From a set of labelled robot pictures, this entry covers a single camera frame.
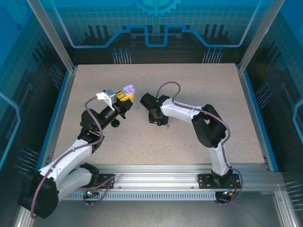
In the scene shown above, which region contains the blue table edge strip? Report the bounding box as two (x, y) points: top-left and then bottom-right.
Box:
(39, 70), (71, 171)
(243, 70), (279, 172)

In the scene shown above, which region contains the aluminium frame beam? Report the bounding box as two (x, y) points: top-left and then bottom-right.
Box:
(273, 184), (300, 227)
(13, 184), (40, 227)

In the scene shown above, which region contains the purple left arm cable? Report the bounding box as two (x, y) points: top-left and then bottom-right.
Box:
(29, 96), (116, 219)

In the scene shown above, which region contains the grey metal base tray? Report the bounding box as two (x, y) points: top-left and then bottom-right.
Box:
(30, 200), (285, 227)

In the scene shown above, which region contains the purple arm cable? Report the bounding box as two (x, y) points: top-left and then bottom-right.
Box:
(156, 81), (244, 206)
(29, 96), (116, 219)

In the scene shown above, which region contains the purple earbud charging case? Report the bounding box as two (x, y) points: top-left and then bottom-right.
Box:
(122, 84), (139, 96)

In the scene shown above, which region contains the slotted white cable duct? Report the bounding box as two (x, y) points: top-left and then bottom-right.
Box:
(37, 191), (220, 201)

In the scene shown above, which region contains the aluminium frame post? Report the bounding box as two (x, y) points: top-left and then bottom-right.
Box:
(237, 0), (286, 74)
(26, 0), (78, 73)

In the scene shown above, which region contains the aluminium side rail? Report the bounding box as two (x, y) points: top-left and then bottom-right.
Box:
(45, 67), (78, 171)
(238, 67), (272, 171)

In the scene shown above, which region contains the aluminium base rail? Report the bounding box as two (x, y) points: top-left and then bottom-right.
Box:
(46, 164), (284, 191)

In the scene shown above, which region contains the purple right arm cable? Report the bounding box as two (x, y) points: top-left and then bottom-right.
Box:
(156, 81), (244, 206)

